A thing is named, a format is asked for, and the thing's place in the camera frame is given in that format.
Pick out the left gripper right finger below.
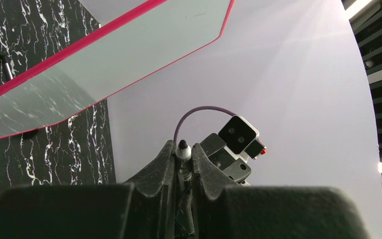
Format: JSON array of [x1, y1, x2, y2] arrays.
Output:
[[192, 144, 369, 239]]

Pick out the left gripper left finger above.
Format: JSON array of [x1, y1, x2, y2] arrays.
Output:
[[0, 140, 176, 239]]

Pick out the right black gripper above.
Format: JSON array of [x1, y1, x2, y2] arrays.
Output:
[[200, 133, 252, 185]]

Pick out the white whiteboard marker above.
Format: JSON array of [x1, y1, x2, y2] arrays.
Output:
[[175, 139, 191, 191]]

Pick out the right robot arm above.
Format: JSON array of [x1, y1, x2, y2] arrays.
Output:
[[200, 133, 267, 186]]

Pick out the pink framed whiteboard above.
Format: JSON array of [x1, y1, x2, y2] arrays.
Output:
[[0, 0, 234, 138]]

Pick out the metal whiteboard stand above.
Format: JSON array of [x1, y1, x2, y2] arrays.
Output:
[[0, 53, 13, 81]]

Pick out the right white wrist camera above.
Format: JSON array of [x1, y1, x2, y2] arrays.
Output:
[[218, 115, 260, 154]]

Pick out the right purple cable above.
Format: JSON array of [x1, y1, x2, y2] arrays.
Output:
[[173, 105, 238, 142]]

